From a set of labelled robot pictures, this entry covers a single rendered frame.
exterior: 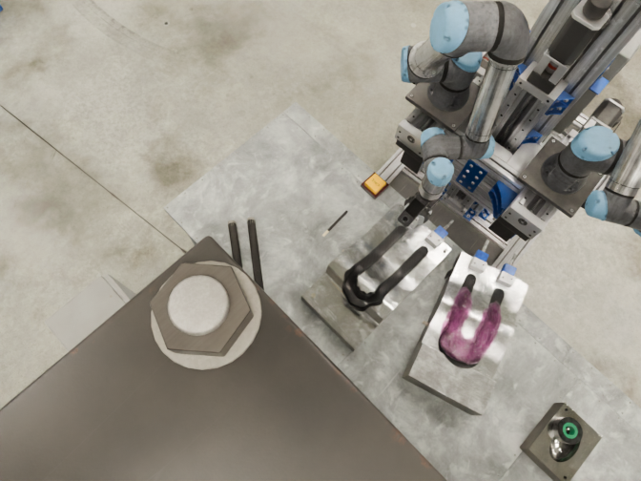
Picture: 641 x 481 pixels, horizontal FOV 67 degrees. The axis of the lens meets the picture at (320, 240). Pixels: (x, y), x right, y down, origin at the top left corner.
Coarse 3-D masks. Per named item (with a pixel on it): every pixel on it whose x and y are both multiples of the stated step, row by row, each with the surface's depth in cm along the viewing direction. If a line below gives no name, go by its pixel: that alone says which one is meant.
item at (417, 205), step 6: (414, 198) 159; (420, 198) 158; (414, 204) 159; (420, 204) 159; (426, 204) 158; (408, 210) 160; (414, 210) 159; (420, 210) 159; (402, 216) 161; (408, 216) 160; (414, 216) 159; (402, 222) 161; (408, 222) 160
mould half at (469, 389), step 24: (456, 264) 175; (456, 288) 171; (480, 288) 172; (504, 288) 173; (432, 312) 172; (480, 312) 166; (504, 312) 168; (432, 336) 164; (504, 336) 163; (432, 360) 158; (432, 384) 155; (456, 384) 155; (480, 384) 156; (480, 408) 153
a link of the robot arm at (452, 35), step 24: (456, 0) 117; (432, 24) 123; (456, 24) 115; (480, 24) 115; (504, 24) 115; (408, 48) 158; (432, 48) 134; (456, 48) 119; (480, 48) 119; (408, 72) 158; (432, 72) 154
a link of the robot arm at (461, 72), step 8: (464, 56) 156; (472, 56) 156; (480, 56) 157; (448, 64) 157; (456, 64) 156; (464, 64) 155; (472, 64) 156; (480, 64) 159; (448, 72) 158; (456, 72) 159; (464, 72) 158; (472, 72) 158; (448, 80) 162; (456, 80) 162; (464, 80) 162; (456, 88) 166; (464, 88) 166
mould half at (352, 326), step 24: (384, 216) 177; (360, 240) 174; (408, 240) 174; (336, 264) 165; (384, 264) 171; (432, 264) 171; (312, 288) 170; (336, 288) 170; (408, 288) 168; (336, 312) 167; (360, 312) 167; (384, 312) 160; (360, 336) 165
